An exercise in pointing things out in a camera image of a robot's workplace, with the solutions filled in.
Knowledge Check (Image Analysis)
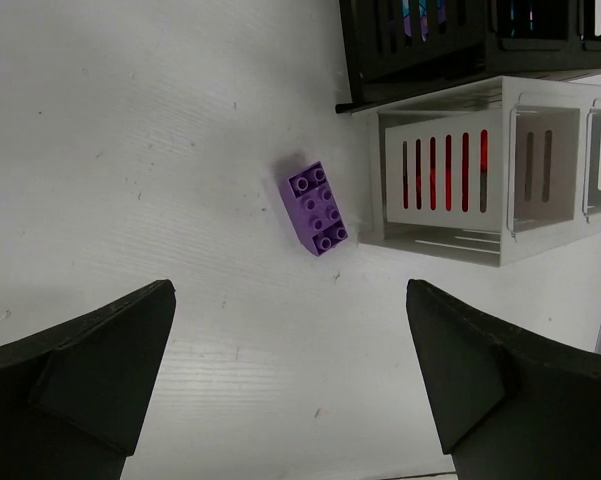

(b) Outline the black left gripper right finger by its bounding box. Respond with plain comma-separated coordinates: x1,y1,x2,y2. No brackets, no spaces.
406,279,601,479

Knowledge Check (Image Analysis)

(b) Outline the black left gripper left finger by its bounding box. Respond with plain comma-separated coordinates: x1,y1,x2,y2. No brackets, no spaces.
0,280,176,479

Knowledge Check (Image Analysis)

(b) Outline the red lego block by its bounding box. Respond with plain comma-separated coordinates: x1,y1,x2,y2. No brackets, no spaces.
401,130,490,214

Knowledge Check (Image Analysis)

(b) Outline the purple lego brick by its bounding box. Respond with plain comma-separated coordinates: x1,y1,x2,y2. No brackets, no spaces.
279,162,348,257

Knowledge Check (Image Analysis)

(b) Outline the purple round flower lego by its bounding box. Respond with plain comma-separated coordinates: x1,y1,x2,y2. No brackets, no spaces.
386,0,447,40

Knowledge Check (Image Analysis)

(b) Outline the teal lego brick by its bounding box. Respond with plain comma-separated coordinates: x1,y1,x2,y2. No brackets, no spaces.
509,0,534,36

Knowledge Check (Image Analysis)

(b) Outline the white two-slot container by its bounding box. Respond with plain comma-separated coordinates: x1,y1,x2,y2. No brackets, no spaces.
360,76,601,267

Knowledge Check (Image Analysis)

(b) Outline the black two-slot container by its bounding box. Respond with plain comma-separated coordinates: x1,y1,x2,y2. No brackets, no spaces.
335,0,601,113

